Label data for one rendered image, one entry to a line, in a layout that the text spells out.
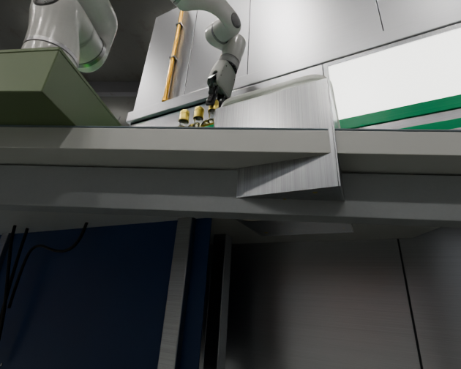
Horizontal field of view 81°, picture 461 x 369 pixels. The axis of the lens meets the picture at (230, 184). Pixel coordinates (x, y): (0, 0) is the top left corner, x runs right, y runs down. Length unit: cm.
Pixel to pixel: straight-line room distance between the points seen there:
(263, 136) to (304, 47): 89
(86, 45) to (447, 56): 94
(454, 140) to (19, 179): 56
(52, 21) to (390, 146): 62
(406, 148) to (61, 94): 41
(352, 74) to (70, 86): 83
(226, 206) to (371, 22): 99
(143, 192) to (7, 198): 19
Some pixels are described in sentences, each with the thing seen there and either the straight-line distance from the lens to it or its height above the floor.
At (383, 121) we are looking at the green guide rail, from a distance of 70.
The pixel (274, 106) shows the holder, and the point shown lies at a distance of 39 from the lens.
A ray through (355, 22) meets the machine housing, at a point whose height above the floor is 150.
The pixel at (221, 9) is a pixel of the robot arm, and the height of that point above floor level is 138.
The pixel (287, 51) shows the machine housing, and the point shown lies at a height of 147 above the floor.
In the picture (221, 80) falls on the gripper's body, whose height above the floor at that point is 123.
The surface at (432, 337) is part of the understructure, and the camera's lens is 79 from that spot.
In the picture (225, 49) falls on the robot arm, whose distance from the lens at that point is 106.
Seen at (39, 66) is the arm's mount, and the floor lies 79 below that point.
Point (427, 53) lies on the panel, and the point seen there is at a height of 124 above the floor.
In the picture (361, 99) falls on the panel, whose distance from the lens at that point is 95.
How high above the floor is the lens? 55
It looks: 23 degrees up
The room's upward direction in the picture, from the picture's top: 4 degrees clockwise
